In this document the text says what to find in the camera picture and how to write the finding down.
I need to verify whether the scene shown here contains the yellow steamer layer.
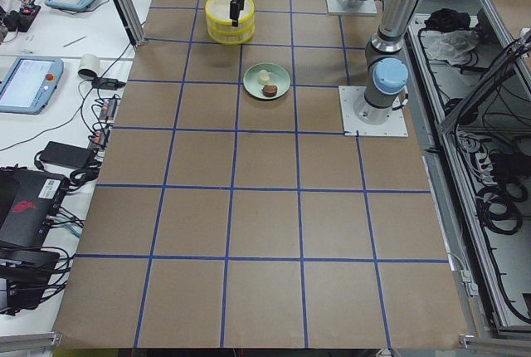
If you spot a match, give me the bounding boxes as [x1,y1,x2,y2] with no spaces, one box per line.
[207,24,256,46]
[205,0,256,32]

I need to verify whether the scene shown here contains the brown bun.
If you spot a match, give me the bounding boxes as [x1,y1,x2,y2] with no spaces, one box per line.
[262,85,278,98]

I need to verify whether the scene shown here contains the white bun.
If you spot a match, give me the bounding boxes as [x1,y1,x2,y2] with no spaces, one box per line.
[257,70,270,86]

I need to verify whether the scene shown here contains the green round plate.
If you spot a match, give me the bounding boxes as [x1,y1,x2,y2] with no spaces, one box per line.
[243,62,291,100]

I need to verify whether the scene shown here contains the white tape roll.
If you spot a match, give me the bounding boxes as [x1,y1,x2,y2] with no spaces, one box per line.
[78,53,101,80]

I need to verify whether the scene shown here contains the lower blue teach pendant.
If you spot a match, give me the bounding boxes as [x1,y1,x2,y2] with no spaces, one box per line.
[1,56,64,115]

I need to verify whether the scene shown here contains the black power adapter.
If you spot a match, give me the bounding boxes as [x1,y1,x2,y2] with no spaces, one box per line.
[34,141,95,169]

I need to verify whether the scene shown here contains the black laptop red logo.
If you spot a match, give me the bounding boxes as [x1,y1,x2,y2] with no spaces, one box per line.
[1,168,67,247]

